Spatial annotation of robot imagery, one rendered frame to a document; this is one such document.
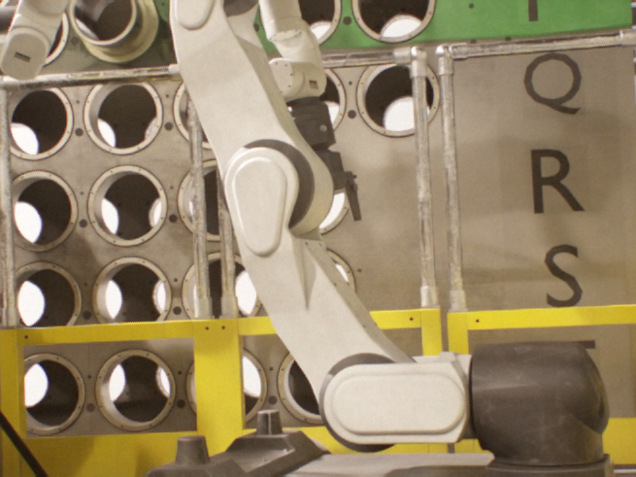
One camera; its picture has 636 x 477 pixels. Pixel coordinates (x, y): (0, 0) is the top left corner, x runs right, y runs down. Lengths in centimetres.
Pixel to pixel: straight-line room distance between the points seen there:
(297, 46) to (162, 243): 181
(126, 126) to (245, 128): 273
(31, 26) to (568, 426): 98
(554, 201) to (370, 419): 212
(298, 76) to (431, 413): 65
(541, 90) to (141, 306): 164
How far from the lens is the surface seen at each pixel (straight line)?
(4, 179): 323
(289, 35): 221
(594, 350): 385
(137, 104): 463
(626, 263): 385
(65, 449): 318
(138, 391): 460
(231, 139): 192
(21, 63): 204
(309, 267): 187
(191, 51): 193
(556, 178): 385
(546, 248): 383
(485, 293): 383
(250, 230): 184
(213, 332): 307
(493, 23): 391
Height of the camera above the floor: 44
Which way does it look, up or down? 2 degrees up
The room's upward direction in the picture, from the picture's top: 3 degrees counter-clockwise
